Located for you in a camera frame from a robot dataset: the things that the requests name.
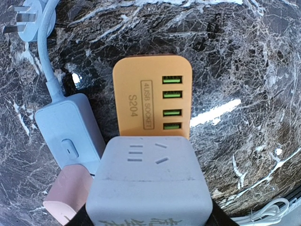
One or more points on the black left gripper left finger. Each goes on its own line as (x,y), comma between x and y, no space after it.
(81,218)

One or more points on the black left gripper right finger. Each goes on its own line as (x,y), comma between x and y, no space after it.
(219,218)

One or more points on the pink plug adapter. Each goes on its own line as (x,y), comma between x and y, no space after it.
(68,193)

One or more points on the white cube socket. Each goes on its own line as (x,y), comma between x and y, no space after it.
(149,181)

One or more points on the blue power strip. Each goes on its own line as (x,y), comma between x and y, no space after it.
(71,132)

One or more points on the orange power strip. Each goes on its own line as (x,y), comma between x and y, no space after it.
(153,95)

